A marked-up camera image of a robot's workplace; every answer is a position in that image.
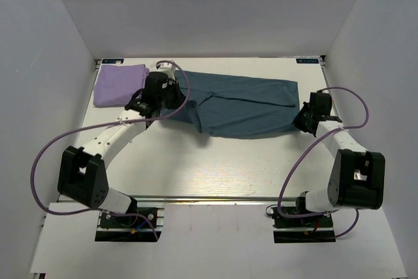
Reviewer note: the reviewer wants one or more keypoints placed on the blue table sticker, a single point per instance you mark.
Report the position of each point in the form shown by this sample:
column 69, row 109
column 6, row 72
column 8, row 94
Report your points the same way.
column 307, row 60
column 112, row 61

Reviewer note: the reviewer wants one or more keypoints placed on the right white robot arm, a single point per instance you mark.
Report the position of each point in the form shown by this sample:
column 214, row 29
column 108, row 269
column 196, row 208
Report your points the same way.
column 357, row 176

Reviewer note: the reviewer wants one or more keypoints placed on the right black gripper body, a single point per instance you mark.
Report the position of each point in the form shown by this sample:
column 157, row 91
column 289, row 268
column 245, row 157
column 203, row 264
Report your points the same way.
column 309, row 110

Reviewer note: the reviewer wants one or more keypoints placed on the right blue table sticker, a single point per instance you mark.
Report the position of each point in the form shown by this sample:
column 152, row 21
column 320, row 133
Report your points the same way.
column 307, row 60

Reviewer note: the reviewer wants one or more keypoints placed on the folded lavender t-shirt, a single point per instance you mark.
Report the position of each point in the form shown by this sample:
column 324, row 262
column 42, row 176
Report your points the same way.
column 115, row 84

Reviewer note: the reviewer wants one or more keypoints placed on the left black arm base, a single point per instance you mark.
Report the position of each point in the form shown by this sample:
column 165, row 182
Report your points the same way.
column 131, row 229

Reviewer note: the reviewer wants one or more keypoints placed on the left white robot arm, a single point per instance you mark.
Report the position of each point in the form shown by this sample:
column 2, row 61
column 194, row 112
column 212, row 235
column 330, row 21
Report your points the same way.
column 82, row 174

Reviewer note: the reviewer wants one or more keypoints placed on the dark teal t-shirt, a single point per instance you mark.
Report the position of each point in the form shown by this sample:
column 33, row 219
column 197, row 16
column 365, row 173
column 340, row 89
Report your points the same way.
column 237, row 107

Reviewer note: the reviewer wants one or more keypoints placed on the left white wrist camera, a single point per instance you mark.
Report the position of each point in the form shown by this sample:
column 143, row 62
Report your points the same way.
column 167, row 69

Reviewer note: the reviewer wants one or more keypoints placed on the left blue table sticker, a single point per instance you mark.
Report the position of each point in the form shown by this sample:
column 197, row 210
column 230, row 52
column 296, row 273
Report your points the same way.
column 112, row 61

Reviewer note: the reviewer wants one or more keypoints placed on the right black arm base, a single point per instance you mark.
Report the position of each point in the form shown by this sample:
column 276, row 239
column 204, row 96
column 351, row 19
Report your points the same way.
column 315, row 229

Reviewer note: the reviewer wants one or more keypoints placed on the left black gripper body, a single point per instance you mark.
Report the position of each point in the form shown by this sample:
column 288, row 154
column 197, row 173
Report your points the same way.
column 172, row 98

